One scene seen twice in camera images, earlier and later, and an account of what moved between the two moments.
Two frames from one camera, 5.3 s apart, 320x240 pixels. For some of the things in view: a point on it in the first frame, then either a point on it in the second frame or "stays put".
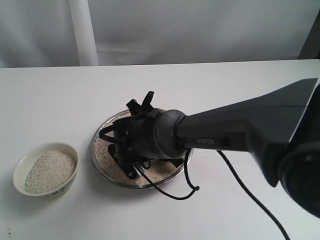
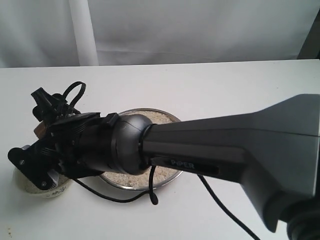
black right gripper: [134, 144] -> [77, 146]
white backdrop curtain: [41, 33] stays put
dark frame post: [311, 49] stays put
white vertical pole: [84, 33] stays put
